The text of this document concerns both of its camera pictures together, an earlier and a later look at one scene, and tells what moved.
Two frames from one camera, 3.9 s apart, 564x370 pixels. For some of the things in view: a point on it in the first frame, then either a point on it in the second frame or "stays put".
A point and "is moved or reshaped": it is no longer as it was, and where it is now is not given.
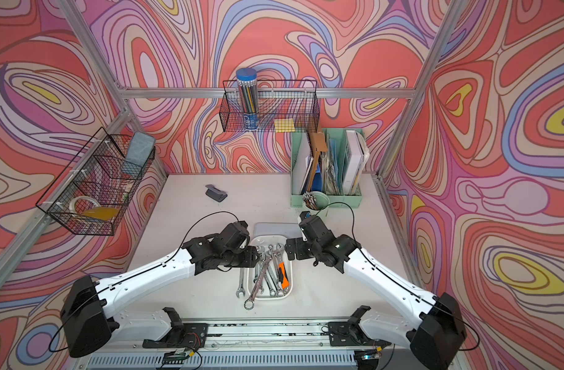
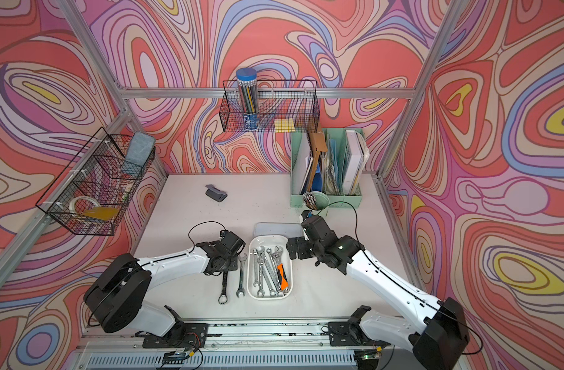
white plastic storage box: (272, 279) is moved or reshaped
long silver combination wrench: (250, 303) → (223, 298)
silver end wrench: (241, 289) stays put
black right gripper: (299, 244) stays put
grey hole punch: (215, 193) stays put
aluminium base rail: (302, 345) stays put
